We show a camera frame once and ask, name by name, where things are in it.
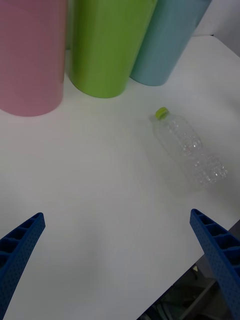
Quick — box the pink plastic waste bin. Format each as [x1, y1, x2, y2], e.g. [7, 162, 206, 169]
[0, 0, 69, 118]

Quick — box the green plastic waste bin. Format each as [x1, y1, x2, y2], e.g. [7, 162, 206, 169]
[68, 0, 159, 99]

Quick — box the pale blue plastic waste bin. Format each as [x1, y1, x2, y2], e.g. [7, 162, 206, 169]
[129, 0, 214, 87]

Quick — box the clear plastic bottle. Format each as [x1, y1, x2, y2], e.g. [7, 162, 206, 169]
[149, 106, 229, 189]

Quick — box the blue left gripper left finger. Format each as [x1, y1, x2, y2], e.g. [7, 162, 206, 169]
[0, 212, 47, 320]

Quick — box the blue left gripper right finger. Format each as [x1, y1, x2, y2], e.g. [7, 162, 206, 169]
[189, 208, 240, 320]

